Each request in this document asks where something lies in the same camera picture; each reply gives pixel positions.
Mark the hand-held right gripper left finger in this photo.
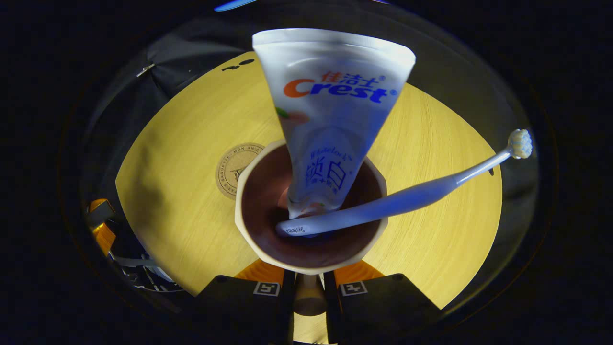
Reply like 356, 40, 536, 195
194, 259, 295, 344

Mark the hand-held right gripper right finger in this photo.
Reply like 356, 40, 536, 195
324, 259, 444, 344

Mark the beige cup with pink inside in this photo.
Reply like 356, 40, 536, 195
235, 139, 388, 317

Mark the light blue toothbrush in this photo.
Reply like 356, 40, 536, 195
275, 128, 533, 238

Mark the round brown coaster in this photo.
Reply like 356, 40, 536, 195
216, 142, 265, 200

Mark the white toothpaste tube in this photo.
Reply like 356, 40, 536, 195
252, 28, 416, 219

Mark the wooden desktop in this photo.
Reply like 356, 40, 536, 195
115, 50, 503, 345

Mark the black backdrop cloth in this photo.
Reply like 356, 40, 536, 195
79, 0, 540, 312

